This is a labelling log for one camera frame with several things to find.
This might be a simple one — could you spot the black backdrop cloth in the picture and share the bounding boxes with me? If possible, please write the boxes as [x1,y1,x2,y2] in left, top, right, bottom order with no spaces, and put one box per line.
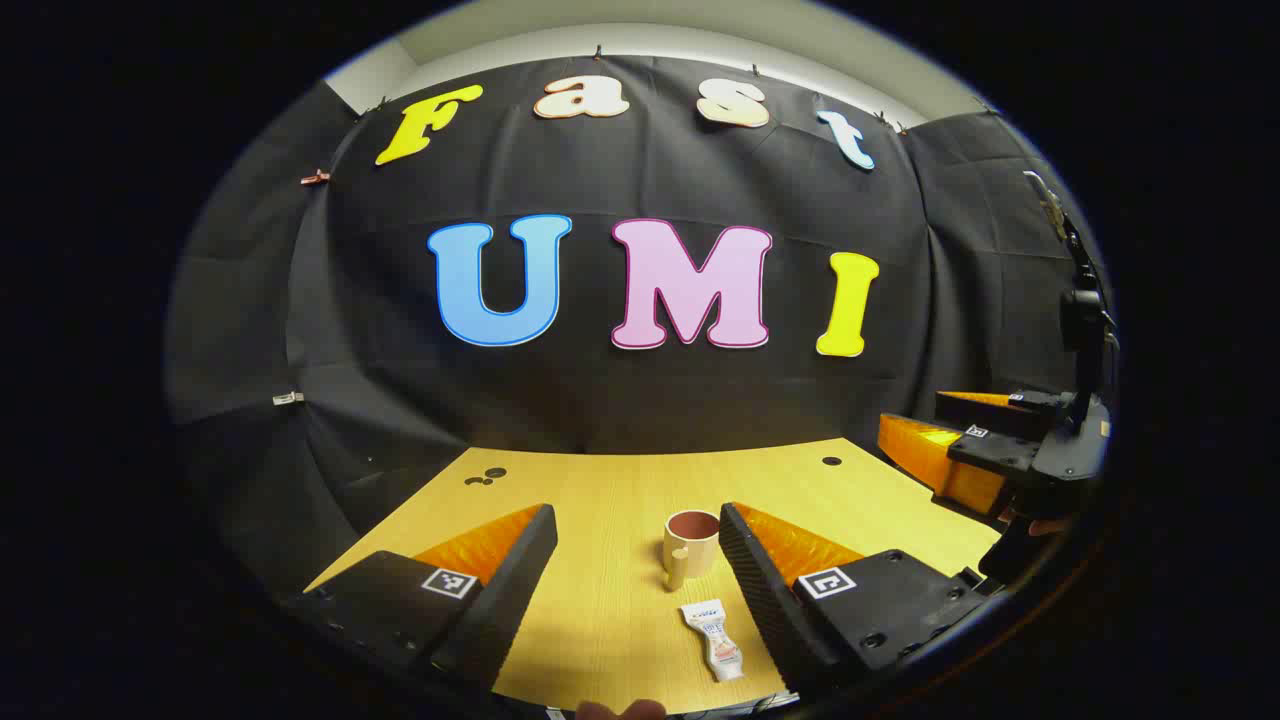
[165,55,1116,601]

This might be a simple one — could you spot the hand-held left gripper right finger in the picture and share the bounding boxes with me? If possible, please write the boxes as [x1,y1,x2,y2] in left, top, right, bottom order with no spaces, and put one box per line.
[718,502,1001,701]

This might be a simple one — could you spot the beige cup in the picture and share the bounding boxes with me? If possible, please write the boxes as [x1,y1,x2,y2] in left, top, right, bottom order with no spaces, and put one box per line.
[663,509,722,593]

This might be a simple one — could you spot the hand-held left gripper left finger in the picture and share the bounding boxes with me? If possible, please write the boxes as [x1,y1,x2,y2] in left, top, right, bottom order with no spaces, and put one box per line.
[285,503,559,696]

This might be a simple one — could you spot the wooden desktop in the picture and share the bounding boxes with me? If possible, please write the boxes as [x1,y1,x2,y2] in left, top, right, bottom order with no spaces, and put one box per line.
[305,437,1011,716]

